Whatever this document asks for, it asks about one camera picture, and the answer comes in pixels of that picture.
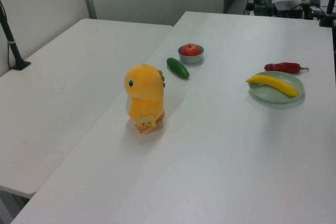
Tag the green cucumber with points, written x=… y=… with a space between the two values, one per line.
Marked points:
x=178 y=68

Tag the red chili pepper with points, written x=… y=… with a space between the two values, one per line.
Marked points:
x=283 y=67

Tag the black camera stand pole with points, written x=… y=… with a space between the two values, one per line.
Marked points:
x=13 y=48

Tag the red apple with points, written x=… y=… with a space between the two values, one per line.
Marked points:
x=190 y=50

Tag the black electronics box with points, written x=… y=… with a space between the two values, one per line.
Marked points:
x=287 y=9

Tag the yellow banana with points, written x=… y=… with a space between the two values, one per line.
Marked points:
x=273 y=83

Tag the light green plastic plate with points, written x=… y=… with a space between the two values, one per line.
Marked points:
x=270 y=95

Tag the small grey metal bowl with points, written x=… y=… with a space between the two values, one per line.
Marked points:
x=191 y=60

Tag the orange plush bird toy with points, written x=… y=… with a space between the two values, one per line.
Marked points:
x=144 y=87

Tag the black clamp stand pole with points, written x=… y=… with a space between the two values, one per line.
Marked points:
x=329 y=3

